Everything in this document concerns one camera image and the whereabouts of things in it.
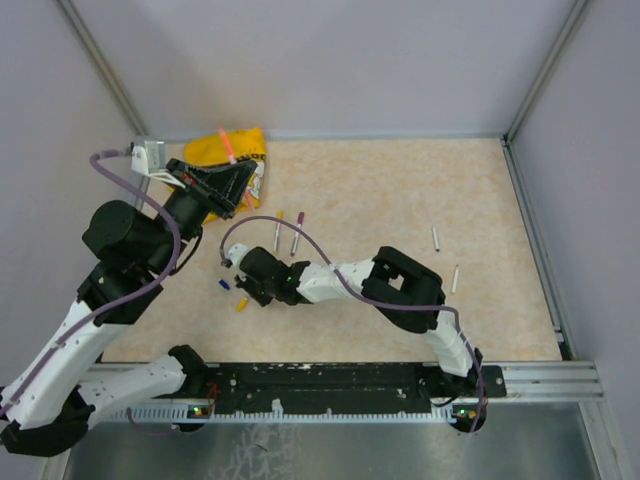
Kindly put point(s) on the white pen near gripper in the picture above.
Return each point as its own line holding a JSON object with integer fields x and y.
{"x": 455, "y": 280}

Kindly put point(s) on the yellow folded shirt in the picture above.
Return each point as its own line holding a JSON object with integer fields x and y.
{"x": 247, "y": 145}

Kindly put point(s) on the orange white pen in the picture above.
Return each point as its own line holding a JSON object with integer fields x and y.
{"x": 232, "y": 160}

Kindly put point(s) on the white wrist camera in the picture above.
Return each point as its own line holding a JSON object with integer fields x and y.
{"x": 148, "y": 158}
{"x": 232, "y": 255}

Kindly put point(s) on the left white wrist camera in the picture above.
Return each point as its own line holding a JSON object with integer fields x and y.
{"x": 148, "y": 158}

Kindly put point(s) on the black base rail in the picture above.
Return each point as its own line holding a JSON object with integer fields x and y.
{"x": 338, "y": 388}

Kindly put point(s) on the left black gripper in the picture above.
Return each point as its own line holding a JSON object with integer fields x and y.
{"x": 218, "y": 189}

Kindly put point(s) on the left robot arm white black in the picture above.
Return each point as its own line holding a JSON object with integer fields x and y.
{"x": 49, "y": 408}

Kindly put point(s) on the white pen yellow tip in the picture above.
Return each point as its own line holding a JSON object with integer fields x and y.
{"x": 276, "y": 241}

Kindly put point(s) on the white pen right side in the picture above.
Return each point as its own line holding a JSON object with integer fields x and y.
{"x": 435, "y": 237}

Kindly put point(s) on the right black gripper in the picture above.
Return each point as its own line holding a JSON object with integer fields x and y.
{"x": 244, "y": 282}

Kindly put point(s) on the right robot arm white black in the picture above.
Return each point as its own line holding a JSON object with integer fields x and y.
{"x": 404, "y": 291}

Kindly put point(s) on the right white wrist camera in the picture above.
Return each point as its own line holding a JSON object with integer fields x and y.
{"x": 232, "y": 255}

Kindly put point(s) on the white pen red marks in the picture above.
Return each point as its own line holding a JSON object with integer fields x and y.
{"x": 296, "y": 239}

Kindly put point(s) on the aluminium frame side rail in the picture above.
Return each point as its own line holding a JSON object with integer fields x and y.
{"x": 540, "y": 255}

